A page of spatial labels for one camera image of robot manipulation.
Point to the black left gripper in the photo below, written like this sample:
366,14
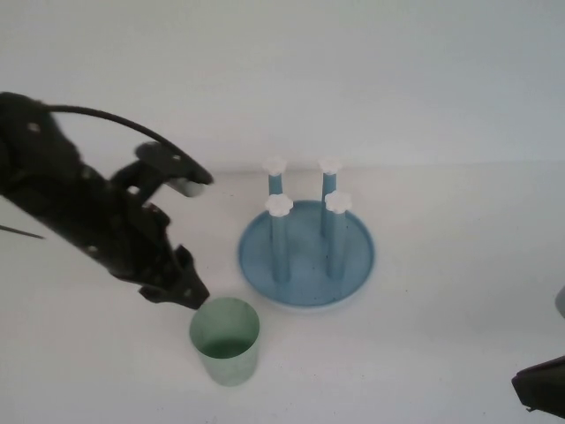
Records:
128,238

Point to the light green plastic cup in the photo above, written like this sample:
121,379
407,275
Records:
229,366

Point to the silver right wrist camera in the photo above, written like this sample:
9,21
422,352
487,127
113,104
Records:
561,301

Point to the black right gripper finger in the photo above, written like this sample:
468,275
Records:
543,384

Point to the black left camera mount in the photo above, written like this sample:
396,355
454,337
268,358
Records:
167,163

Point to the blue cup stand white caps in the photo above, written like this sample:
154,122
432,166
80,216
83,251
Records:
309,282

